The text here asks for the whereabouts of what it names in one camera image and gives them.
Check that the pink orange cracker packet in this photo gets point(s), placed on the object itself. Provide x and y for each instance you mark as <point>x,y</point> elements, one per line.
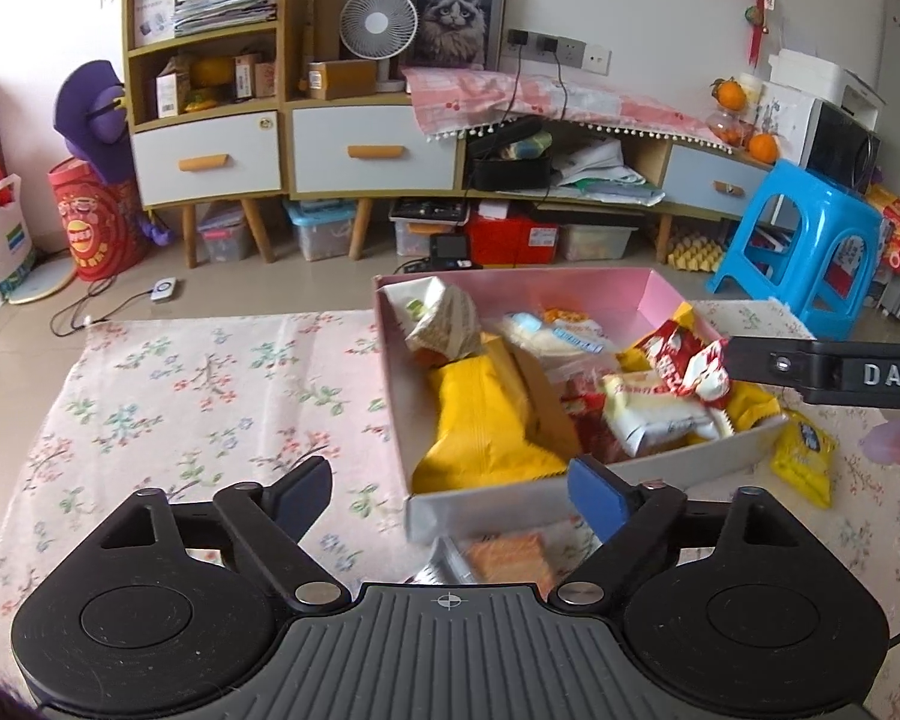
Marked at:
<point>583,399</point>

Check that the low wooden drawer cabinet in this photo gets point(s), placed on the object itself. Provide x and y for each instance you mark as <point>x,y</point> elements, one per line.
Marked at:
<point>375,150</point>

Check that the white patterned carton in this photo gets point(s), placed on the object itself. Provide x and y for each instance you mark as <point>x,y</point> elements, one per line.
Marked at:
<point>784,120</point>

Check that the person's right hand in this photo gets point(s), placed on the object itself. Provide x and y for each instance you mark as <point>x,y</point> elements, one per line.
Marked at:
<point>896,444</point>

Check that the clear storage box dark contents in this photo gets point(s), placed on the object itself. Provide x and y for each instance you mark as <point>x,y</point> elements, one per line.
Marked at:
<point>420,221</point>

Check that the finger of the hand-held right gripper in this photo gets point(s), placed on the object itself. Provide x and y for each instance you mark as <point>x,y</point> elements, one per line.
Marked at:
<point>825,375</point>

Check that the small brown boxes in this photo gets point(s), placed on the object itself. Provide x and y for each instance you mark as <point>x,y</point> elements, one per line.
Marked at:
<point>255,76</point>

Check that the framed cat picture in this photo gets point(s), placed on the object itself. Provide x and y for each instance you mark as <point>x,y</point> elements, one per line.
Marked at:
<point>454,11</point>

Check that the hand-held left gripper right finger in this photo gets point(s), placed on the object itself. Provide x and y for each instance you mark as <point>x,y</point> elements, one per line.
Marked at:
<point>596,493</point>

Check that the pink cardboard box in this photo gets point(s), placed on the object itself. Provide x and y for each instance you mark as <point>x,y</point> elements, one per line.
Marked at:
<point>495,510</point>

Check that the clear storage box blue lid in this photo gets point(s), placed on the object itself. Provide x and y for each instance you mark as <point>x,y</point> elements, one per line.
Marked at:
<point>321,232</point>

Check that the white and green papers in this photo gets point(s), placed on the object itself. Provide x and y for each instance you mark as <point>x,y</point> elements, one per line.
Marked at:
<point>607,172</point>

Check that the tall wooden shelf cabinet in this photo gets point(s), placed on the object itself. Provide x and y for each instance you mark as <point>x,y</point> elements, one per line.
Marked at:
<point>210,157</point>

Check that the large yellow snack packet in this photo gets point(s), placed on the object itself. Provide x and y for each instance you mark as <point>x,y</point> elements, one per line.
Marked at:
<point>487,427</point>

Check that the orange fruit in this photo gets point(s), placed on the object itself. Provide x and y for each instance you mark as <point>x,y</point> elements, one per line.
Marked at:
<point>730,94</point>
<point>763,148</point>

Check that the stack of papers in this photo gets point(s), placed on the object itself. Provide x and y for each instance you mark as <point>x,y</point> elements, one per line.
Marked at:
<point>225,4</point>

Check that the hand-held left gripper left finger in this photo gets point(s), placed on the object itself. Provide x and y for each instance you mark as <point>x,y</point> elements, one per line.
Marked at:
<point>300,496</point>

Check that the red hanging ornament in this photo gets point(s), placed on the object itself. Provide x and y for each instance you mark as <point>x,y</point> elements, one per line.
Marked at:
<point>761,0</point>

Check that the wall socket strip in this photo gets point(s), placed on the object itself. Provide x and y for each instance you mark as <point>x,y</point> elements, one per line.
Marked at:
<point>577,52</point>

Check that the red printed drum bucket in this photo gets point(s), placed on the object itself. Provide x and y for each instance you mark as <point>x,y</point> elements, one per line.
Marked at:
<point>97,225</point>

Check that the brown cardboard box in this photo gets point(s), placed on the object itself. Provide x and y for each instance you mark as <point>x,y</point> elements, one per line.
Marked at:
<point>343,80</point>

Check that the black bag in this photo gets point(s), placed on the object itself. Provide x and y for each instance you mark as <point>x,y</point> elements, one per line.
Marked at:
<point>506,165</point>

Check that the gold brown snack packet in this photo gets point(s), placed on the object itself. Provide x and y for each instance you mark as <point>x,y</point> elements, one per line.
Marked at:
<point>536,390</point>

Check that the crumpled white green packet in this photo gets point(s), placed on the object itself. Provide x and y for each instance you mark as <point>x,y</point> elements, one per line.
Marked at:
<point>442,319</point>

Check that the clear orange biscuit packet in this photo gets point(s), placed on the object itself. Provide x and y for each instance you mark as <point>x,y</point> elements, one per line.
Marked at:
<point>511,561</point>

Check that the floral tablecloth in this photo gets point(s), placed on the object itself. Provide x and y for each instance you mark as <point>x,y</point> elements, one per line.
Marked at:
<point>195,390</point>

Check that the black microwave oven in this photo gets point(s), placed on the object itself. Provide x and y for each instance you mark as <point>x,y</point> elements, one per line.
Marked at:
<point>844,146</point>

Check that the pink cherry print cloth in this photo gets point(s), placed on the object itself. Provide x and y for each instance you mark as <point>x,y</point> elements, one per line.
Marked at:
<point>585,101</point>

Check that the round flat board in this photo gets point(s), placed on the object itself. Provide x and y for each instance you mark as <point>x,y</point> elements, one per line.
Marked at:
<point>41,281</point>

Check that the clear storage box yellow contents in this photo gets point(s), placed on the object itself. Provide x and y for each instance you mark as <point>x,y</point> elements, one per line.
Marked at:
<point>596,244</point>

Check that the yellow egg tray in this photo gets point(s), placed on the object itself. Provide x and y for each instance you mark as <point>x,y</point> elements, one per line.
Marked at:
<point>694,253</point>

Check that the white shopping bag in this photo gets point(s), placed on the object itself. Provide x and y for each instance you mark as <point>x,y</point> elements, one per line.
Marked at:
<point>0,240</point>

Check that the black box device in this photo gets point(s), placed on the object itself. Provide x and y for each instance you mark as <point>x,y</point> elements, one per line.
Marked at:
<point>448,249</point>

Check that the blue plastic stool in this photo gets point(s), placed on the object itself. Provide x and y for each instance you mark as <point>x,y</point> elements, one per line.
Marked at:
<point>795,232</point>

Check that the red cardboard box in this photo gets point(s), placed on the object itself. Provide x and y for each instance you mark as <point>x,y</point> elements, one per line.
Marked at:
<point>514,236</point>

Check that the white blue snack packet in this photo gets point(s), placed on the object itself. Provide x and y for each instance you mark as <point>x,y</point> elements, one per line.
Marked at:
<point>562,336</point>

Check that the black power strip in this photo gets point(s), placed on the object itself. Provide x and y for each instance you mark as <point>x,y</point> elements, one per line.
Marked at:
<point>439,266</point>

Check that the silver foil packet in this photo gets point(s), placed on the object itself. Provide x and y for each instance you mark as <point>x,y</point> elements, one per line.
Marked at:
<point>442,566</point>

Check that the clear storage box pink contents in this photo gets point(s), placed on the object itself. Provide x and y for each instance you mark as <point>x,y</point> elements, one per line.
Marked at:
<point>226,236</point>

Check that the small white barcode box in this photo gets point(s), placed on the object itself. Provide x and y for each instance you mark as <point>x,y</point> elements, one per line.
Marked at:
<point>170,94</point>

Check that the purple plush toy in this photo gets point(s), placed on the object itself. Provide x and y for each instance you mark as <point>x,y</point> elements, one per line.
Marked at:
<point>94,116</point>

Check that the small white device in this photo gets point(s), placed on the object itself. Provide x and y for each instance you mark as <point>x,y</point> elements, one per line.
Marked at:
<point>164,291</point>

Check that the white box on shelf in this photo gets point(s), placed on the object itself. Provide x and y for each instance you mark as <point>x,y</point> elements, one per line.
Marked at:
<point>154,15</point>

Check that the clear jar of oranges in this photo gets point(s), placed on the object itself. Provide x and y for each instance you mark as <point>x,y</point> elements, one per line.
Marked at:
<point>727,129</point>

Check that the white desk fan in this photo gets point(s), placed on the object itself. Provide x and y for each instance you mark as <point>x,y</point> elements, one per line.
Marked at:
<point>379,22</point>

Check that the yellow shelf item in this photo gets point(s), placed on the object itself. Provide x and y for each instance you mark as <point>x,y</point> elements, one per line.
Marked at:
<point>210,79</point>

